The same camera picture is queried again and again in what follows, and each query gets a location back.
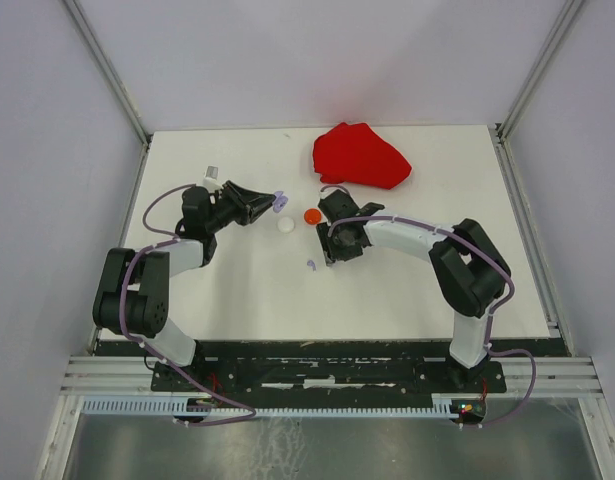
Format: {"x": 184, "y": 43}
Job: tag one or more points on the white earbud charging case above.
{"x": 285, "y": 225}

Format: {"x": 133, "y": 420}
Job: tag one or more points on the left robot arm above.
{"x": 132, "y": 298}

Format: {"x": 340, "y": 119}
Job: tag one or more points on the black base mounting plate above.
{"x": 330, "y": 374}

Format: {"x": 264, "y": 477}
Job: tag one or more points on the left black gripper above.
{"x": 256, "y": 203}

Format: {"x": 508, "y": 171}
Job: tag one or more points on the aluminium frame rail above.
{"x": 129, "y": 376}

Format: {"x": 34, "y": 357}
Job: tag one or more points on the left aluminium frame post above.
{"x": 85, "y": 29}

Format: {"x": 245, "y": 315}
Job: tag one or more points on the purple earbud charging case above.
{"x": 279, "y": 202}

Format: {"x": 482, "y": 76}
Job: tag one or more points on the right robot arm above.
{"x": 473, "y": 277}

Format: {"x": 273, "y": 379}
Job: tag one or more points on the red cloth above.
{"x": 354, "y": 153}

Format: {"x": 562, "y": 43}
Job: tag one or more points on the orange earbud charging case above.
{"x": 312, "y": 216}

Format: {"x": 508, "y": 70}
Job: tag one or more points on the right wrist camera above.
{"x": 321, "y": 192}

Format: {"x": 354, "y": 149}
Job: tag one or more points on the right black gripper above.
{"x": 339, "y": 254}

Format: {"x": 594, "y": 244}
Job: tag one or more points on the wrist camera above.
{"x": 321, "y": 192}
{"x": 210, "y": 180}

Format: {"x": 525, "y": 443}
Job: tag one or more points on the right aluminium frame post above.
{"x": 566, "y": 19}

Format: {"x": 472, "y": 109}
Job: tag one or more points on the aluminium frame post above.
{"x": 566, "y": 19}
{"x": 85, "y": 29}

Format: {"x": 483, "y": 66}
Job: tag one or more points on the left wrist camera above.
{"x": 210, "y": 180}

